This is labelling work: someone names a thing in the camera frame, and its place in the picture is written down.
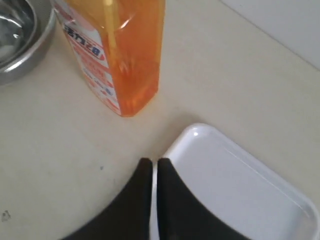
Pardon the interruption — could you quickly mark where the white rectangular plastic tray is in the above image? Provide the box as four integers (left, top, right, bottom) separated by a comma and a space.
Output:
150, 123, 320, 240

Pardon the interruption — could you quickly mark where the steel mesh strainer basket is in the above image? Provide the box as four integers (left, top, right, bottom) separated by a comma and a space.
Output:
0, 0, 56, 85

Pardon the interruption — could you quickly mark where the orange pump soap bottle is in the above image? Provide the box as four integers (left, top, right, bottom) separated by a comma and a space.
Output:
51, 0, 166, 117

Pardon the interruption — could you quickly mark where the small steel inner bowl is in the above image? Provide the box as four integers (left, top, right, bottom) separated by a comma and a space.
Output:
0, 0, 38, 68

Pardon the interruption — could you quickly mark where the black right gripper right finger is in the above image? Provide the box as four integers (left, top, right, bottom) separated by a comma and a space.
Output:
156, 158, 248, 240

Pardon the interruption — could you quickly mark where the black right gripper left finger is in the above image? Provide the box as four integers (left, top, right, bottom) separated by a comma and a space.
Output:
64, 158, 153, 240

